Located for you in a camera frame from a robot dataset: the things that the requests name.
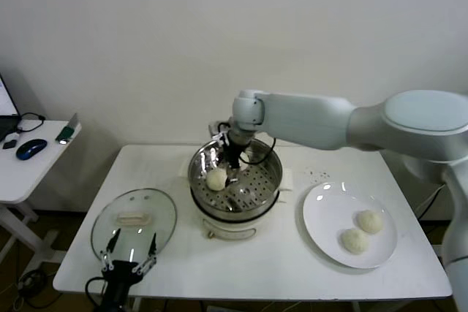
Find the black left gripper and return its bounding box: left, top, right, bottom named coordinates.
left=99, top=229, right=159, bottom=308

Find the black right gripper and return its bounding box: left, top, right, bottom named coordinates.
left=212, top=133, right=245, bottom=186

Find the oval glass pot lid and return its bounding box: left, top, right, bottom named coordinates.
left=90, top=188, right=178, bottom=266

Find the perforated steel steamer basket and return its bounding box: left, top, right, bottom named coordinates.
left=187, top=138, right=283, bottom=215

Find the large white plate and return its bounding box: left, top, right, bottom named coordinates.
left=301, top=180, right=399, bottom=269

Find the white side desk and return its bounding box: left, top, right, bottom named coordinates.
left=0, top=120, right=82, bottom=276

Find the green and white stapler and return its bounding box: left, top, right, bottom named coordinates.
left=54, top=113, right=82, bottom=145

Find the blue computer mouse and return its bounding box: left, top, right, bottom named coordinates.
left=15, top=139, right=48, bottom=161

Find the black laptop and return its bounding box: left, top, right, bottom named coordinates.
left=0, top=73, right=21, bottom=143

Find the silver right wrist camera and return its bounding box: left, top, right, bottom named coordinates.
left=206, top=120, right=230, bottom=137

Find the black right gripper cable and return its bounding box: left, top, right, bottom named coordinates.
left=237, top=135, right=278, bottom=166

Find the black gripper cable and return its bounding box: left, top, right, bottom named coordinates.
left=85, top=276, right=107, bottom=308
left=237, top=135, right=278, bottom=166

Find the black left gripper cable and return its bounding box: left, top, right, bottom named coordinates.
left=85, top=276, right=107, bottom=308

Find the thin black looped cable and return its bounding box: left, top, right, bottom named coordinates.
left=15, top=113, right=47, bottom=134

